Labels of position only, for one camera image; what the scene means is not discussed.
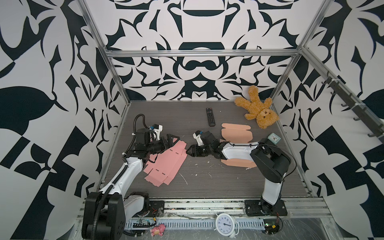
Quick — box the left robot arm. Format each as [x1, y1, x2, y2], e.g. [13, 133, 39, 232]
[82, 125, 180, 240]

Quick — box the black electronics module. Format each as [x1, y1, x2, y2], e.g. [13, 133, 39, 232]
[262, 217, 284, 235]

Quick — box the black wall hook rack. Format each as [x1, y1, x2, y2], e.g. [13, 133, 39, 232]
[322, 71, 384, 144]

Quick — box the small pink toy figure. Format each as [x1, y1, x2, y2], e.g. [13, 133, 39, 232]
[151, 224, 166, 237]

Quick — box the green circuit board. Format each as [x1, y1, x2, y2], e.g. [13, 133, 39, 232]
[132, 219, 157, 228]

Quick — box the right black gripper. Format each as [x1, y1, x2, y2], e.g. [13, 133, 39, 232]
[184, 144, 214, 158]

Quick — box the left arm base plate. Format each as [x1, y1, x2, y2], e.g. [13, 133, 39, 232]
[138, 201, 165, 218]

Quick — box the white round table clock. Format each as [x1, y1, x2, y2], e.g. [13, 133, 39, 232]
[215, 213, 240, 239]

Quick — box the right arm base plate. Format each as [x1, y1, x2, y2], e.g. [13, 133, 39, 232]
[244, 199, 288, 217]

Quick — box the small green alarm clock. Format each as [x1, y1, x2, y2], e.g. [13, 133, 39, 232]
[268, 133, 281, 145]

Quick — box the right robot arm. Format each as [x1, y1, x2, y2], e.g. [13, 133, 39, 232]
[187, 131, 293, 216]

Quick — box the pink paper box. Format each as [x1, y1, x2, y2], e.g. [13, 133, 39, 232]
[144, 141, 187, 187]

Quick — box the brown teddy bear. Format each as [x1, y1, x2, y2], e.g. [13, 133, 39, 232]
[235, 86, 279, 129]

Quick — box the black corrugated cable conduit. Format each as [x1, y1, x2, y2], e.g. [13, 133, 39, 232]
[89, 167, 127, 240]

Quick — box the black tv remote control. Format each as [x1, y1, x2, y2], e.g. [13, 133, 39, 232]
[206, 108, 216, 127]

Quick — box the peach flat paper box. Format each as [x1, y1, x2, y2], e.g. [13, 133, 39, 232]
[220, 123, 257, 169]

